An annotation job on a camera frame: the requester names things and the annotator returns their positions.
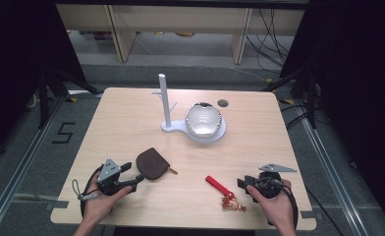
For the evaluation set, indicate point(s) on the grey round table grommet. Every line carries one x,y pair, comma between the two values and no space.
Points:
223,103

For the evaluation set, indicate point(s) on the silver white bowl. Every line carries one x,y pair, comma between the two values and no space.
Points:
203,119

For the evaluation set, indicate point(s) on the aluminium floor rail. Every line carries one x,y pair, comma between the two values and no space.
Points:
331,170
20,167

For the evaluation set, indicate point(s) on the person's right hand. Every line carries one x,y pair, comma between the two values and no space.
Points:
274,208

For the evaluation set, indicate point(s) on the brown leather key pouch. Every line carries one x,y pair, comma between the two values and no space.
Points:
152,164

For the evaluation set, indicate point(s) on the person's left hand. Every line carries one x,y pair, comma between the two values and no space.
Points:
97,205

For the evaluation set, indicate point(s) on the beige wooden bench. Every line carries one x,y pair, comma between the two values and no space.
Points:
180,19

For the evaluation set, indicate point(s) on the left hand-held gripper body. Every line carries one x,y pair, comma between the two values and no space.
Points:
108,172

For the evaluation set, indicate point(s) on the black metal stand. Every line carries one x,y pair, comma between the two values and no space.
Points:
311,98
44,98

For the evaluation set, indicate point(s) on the white key stand with pole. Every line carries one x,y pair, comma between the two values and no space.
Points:
165,101

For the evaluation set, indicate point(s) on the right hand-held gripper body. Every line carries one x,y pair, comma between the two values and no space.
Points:
268,187

